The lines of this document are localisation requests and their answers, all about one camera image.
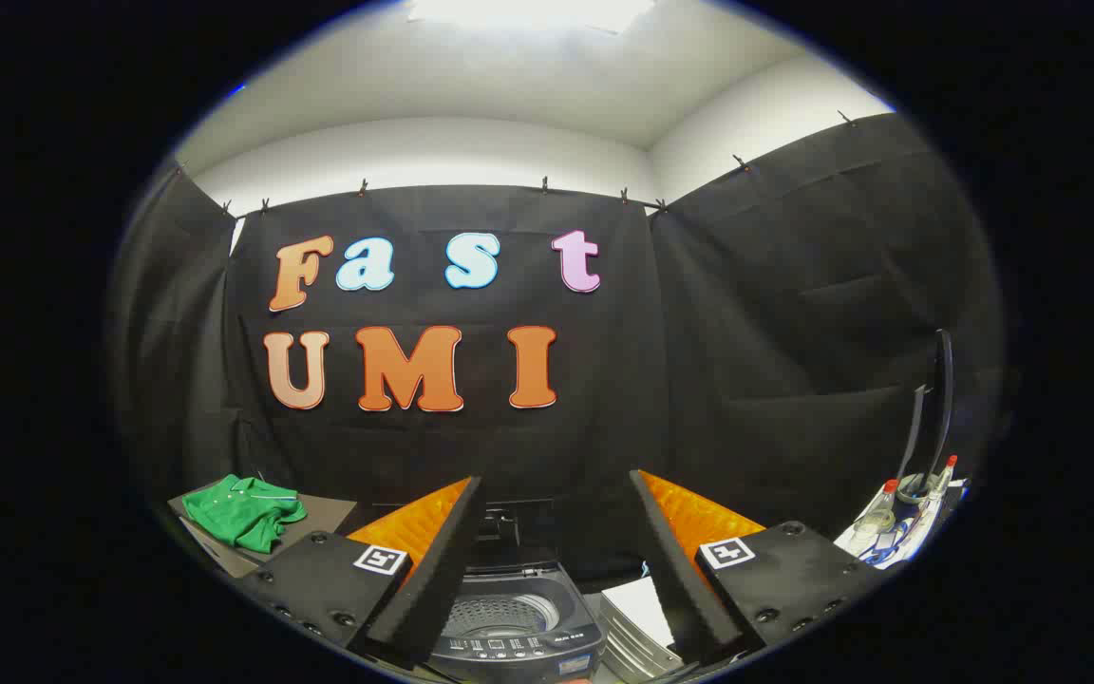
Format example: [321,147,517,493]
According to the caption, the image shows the grey flat board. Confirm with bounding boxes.
[167,483,363,580]

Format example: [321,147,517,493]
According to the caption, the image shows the green polo shirt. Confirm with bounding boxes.
[181,473,309,555]

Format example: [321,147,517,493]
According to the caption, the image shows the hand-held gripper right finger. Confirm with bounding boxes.
[629,469,886,666]

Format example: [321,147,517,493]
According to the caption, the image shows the dark grey washing machine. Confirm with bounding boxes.
[424,560,607,683]

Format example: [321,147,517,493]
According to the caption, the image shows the white ribbed plastic board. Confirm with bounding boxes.
[599,575,687,683]

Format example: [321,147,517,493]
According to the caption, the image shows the dark washing machine lid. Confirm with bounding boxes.
[471,500,557,571]

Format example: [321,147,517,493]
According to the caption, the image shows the black curved stand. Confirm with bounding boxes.
[896,328,954,504]

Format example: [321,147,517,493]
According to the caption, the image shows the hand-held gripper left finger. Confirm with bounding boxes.
[234,475,486,671]

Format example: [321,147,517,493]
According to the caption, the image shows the clear glass jar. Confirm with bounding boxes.
[851,508,895,557]

